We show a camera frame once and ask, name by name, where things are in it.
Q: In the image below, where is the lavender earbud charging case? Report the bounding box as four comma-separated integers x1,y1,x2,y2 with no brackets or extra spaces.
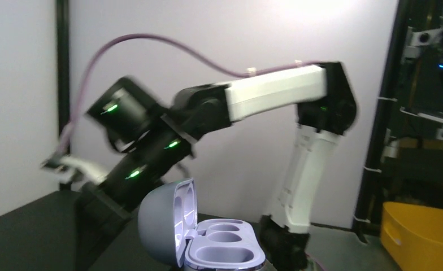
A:
137,178,266,270

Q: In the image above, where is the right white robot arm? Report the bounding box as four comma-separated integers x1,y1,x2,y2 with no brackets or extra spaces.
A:
75,62,357,270

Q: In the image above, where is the yellow plastic bin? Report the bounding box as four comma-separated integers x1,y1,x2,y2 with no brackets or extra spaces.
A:
380,202,443,270

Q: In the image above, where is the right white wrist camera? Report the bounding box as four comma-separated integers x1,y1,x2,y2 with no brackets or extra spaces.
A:
40,154,108,185

